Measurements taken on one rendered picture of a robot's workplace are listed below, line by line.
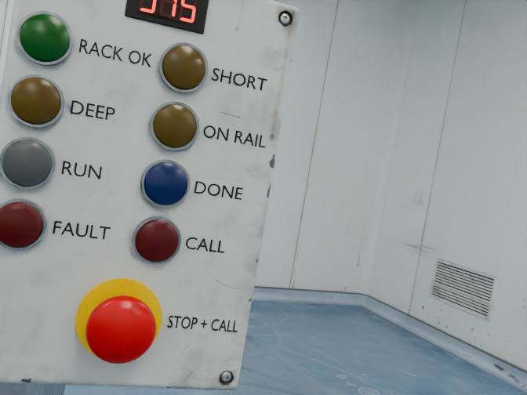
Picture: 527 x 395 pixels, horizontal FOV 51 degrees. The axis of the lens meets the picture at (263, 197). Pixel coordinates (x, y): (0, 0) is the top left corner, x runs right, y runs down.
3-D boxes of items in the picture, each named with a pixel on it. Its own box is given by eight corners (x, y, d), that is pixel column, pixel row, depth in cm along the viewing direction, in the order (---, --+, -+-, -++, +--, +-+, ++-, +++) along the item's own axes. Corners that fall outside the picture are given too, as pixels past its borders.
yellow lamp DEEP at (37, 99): (57, 128, 32) (64, 81, 32) (5, 120, 31) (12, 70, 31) (58, 129, 33) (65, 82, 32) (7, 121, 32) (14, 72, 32)
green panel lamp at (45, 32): (67, 66, 32) (74, 17, 31) (14, 56, 31) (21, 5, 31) (67, 67, 32) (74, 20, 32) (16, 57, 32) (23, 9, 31)
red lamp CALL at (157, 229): (176, 266, 35) (183, 222, 34) (132, 261, 34) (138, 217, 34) (174, 263, 35) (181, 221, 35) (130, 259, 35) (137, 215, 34)
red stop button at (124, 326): (151, 370, 33) (161, 303, 32) (80, 367, 31) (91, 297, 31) (144, 343, 37) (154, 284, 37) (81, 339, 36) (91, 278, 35)
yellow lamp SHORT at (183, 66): (204, 93, 34) (211, 48, 34) (158, 85, 33) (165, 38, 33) (201, 95, 35) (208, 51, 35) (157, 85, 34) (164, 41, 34)
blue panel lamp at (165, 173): (185, 209, 34) (192, 165, 34) (140, 203, 34) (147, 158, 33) (183, 208, 35) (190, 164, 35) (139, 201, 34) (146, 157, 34)
